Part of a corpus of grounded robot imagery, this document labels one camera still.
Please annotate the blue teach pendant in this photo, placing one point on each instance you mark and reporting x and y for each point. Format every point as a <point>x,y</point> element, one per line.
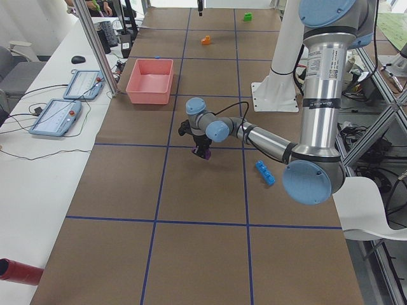
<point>84,85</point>
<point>56,118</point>

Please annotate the purple block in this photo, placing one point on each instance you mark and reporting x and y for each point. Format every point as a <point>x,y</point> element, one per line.
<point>201,152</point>

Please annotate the black keyboard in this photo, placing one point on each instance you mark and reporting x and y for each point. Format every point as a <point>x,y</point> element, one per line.
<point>106,35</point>

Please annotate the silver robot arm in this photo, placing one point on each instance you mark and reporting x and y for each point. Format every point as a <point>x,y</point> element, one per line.
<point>327,29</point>

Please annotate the orange block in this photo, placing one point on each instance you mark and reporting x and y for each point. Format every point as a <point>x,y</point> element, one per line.
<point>206,40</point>

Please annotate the far blue teach pendant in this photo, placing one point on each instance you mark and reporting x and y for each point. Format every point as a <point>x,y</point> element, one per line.
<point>84,85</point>

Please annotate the near blue teach pendant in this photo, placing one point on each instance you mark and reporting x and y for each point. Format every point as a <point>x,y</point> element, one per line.
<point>56,118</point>

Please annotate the green block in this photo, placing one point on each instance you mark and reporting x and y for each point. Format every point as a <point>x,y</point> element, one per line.
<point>247,17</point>

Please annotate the pink plastic box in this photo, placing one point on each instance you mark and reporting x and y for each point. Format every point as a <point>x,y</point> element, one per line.
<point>151,81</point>

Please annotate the red cylinder bottle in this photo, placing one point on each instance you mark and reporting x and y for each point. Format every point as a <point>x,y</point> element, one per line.
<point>18,272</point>

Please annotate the white pedestal column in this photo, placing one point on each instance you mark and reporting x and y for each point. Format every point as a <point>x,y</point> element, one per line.
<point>277,93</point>

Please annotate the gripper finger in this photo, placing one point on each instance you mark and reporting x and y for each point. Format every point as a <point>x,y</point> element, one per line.
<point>200,6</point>

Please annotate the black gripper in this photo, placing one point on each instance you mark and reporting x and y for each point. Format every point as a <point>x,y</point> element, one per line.
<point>201,140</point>

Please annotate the aluminium frame post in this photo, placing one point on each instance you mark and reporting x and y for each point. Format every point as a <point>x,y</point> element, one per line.
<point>95,44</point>

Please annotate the long blue block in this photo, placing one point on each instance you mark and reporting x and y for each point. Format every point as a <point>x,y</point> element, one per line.
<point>263,170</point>

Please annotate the black computer mouse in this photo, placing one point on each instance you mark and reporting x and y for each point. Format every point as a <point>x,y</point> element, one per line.
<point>78,59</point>

